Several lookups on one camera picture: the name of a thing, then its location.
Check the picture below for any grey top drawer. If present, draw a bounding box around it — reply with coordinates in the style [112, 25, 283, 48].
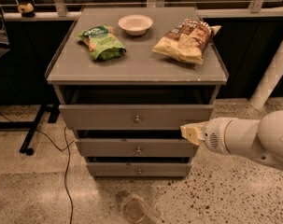
[59, 105, 214, 130]

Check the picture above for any grey drawer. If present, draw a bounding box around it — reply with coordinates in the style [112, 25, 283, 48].
[59, 105, 214, 130]
[76, 138, 198, 158]
[87, 162, 191, 177]

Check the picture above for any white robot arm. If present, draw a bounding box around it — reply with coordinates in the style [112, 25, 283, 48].
[180, 110, 283, 171]

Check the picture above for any grey drawer cabinet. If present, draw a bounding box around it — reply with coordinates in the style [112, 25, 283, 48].
[47, 7, 228, 164]

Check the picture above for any grey bottom drawer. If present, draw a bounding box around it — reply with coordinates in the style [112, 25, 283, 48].
[87, 162, 191, 177]

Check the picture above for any grey middle drawer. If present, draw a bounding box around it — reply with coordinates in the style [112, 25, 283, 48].
[76, 138, 198, 158]

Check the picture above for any yellow brown chip bag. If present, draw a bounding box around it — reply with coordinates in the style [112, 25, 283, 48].
[152, 19, 221, 64]

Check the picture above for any round floor drain cover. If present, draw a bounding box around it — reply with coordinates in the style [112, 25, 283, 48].
[122, 198, 147, 224]

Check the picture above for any white diagonal pole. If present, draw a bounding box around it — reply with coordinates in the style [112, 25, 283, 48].
[249, 40, 283, 109]

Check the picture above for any white paper bowl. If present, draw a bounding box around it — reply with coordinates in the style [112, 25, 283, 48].
[118, 15, 153, 36]

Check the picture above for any green chip bag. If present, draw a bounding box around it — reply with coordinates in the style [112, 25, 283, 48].
[77, 25, 126, 61]

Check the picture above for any small yellow object on ledge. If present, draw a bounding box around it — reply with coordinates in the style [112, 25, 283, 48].
[18, 3, 35, 17]

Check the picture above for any black floor cable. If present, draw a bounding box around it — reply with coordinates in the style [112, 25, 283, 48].
[0, 105, 76, 224]

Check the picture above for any black table leg frame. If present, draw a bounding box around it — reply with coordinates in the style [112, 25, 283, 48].
[0, 105, 60, 156]

